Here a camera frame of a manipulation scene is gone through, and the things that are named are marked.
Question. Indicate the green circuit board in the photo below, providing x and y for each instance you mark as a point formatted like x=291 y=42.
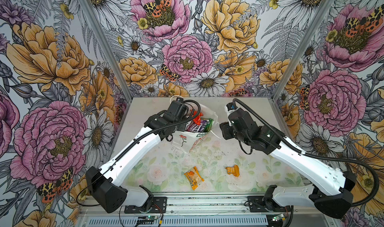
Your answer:
x=280 y=217

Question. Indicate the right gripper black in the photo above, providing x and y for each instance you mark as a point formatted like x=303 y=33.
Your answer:
x=225 y=129

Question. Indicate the green Fox's lemon candy bag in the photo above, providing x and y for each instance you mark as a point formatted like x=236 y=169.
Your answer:
x=208 y=125

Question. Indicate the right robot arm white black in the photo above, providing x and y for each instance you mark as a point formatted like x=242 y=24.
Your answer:
x=330 y=188

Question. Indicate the small red snack packet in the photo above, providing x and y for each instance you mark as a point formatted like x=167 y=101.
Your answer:
x=197 y=120

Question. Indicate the small orange candy packet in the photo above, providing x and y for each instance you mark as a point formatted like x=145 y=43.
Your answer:
x=234 y=170

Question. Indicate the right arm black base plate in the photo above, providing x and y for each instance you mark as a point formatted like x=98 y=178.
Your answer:
x=257 y=204

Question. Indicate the white paper gift bag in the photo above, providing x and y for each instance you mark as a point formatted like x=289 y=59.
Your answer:
x=186 y=141

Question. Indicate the small orange yellow snack packet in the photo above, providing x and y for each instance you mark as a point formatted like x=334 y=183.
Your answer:
x=194 y=177

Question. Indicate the aluminium front rail frame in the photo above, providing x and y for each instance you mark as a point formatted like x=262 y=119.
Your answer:
x=201 y=204

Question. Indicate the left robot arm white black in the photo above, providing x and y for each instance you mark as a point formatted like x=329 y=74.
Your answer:
x=105 y=183

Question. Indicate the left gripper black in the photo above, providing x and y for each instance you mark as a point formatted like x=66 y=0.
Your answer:
x=182 y=127

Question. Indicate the floral table mat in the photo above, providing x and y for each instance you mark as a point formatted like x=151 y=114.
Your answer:
x=162 y=169

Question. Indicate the white slotted cable duct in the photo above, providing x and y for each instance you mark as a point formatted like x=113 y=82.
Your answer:
x=184 y=221

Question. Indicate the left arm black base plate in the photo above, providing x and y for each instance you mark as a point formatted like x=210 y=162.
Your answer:
x=156 y=205

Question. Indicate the purple Fox's berries candy bag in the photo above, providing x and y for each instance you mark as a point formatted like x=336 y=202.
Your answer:
x=194 y=128

